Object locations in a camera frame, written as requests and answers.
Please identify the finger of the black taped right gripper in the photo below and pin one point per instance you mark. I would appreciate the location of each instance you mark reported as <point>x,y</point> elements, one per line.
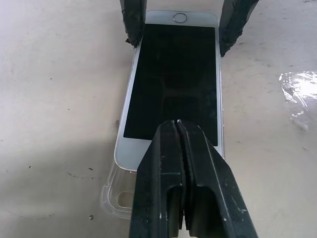
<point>133,19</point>
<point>231,22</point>

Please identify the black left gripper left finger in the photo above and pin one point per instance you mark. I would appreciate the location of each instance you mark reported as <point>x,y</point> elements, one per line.
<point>161,173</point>

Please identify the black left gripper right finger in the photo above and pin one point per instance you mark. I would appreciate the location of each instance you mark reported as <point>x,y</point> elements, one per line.
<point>213,193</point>

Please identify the clear transparent phone case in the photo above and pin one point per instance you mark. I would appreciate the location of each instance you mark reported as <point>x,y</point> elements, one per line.
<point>109,196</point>

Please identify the white smartphone with black screen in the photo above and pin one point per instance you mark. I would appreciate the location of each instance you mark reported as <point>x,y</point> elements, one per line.
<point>173,74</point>

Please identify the crumpled clear plastic film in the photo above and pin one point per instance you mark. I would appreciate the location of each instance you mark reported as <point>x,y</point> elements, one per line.
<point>297,91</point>

